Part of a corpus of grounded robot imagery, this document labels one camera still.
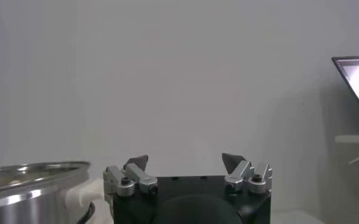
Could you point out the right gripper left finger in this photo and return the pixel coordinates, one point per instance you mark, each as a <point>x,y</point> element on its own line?
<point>136,178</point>

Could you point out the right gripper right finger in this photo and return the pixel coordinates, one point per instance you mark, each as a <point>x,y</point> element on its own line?
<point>243,176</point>

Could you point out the steel steamer basket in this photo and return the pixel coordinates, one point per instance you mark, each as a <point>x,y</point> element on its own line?
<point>30,207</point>

